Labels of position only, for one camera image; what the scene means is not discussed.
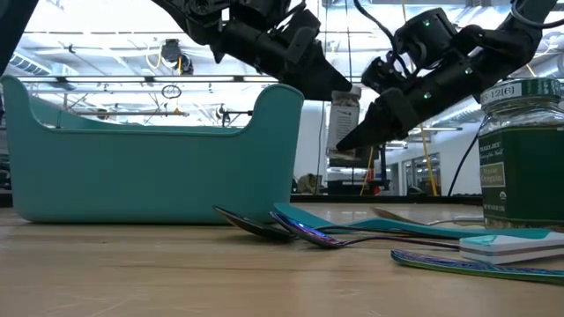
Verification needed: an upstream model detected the iridescent spoon teal handle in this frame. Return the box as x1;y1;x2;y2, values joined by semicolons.
390;248;564;287

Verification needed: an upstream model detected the white lid jar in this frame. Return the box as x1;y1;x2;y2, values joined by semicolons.
326;85;363;162

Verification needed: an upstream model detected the teal plastic bin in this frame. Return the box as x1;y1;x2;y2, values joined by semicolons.
1;74;305;225

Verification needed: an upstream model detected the black metal table frame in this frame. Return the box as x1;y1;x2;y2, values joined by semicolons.
290;193;484;207

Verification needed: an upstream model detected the yellow cable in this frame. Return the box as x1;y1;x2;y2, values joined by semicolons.
418;125;440;197

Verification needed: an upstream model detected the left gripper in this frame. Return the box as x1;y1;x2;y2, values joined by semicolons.
211;8;353;101

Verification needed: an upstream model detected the teal plastic spoon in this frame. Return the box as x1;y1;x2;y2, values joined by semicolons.
271;202;552;240

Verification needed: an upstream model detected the purple iridescent spoon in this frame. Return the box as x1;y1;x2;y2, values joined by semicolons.
269;211;463;252

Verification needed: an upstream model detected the round black ceiling fixture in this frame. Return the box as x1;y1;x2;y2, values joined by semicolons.
160;38;195;76

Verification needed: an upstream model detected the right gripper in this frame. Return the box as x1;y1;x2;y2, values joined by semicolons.
335;56;484;153

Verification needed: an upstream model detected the green lid oregano jar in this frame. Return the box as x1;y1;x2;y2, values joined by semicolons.
478;77;564;232

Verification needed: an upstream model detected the dark metal spoon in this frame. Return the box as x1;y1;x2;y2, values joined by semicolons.
213;205;427;243

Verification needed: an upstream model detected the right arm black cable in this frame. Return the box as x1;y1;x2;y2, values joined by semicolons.
448;131;481;197

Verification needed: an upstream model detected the black computer monitor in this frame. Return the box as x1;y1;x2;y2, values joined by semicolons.
328;147;381;170

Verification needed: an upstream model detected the black metal stand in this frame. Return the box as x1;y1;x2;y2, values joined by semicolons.
214;104;257;129

